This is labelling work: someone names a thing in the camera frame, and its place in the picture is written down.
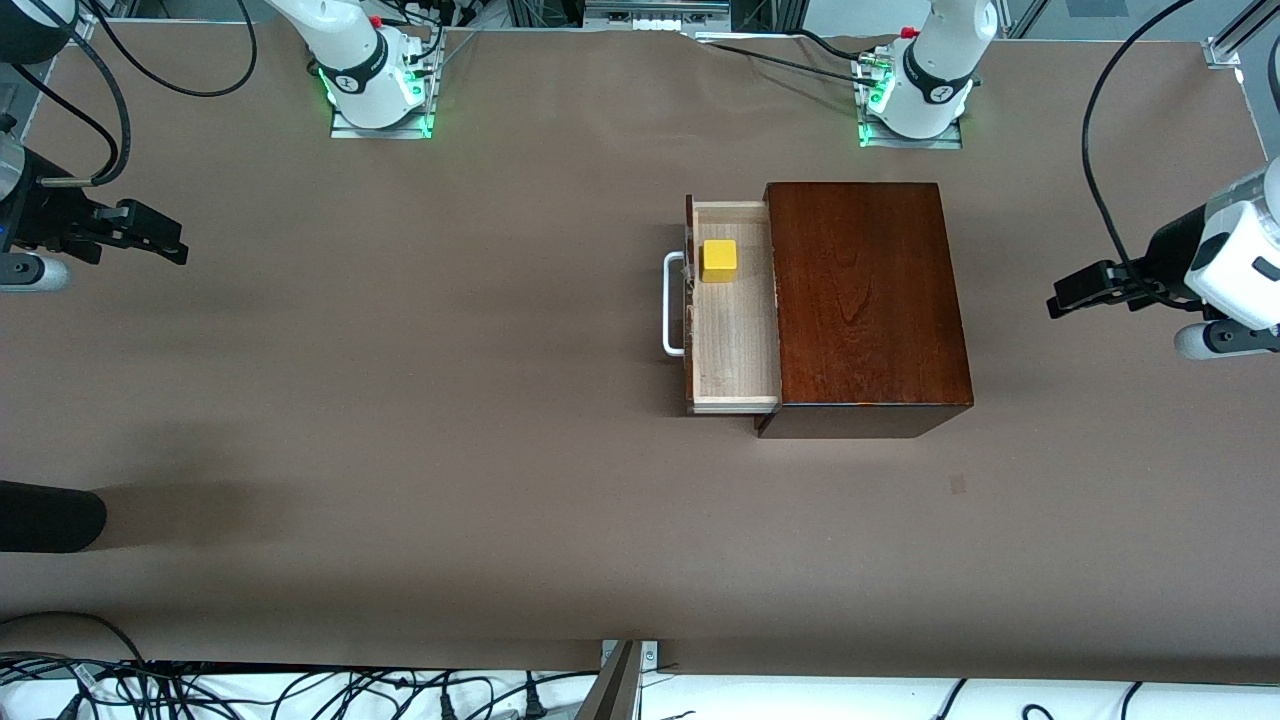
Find wooden drawer with white handle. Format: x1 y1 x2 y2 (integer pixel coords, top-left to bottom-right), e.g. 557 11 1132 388
663 194 784 416

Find dark brown wooden cabinet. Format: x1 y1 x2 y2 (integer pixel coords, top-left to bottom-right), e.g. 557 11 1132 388
752 182 975 440

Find brown paper table cover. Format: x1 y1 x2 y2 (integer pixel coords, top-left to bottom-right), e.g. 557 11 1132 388
0 22 1280 673

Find white power strip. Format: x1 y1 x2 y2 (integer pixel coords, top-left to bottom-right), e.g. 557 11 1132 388
585 0 731 32

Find gray metal strut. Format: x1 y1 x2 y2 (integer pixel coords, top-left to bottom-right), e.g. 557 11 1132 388
574 641 644 720

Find right arm black gripper cable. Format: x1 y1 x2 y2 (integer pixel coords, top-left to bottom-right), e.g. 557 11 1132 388
15 0 133 189

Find arm black gripper cable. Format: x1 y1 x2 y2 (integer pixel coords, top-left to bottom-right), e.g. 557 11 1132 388
1082 0 1203 307
15 0 133 189

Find left arm black gripper cable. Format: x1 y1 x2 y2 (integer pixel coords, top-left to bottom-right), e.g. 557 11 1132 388
1082 0 1203 307

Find long looping black cable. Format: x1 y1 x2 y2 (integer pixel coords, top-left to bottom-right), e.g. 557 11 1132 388
85 0 259 99

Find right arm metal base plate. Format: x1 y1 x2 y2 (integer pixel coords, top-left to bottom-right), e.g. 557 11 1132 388
330 40 441 140

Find black ribbed cylinder post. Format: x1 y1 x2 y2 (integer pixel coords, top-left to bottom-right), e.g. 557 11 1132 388
0 480 108 554

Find thin black power cable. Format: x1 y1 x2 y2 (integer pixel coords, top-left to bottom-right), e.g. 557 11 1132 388
700 30 881 86

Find black arched cable loop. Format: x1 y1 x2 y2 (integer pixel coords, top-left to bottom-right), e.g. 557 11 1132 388
0 611 151 666

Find tangled black cables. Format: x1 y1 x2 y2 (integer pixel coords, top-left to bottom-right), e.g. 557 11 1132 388
0 652 601 720

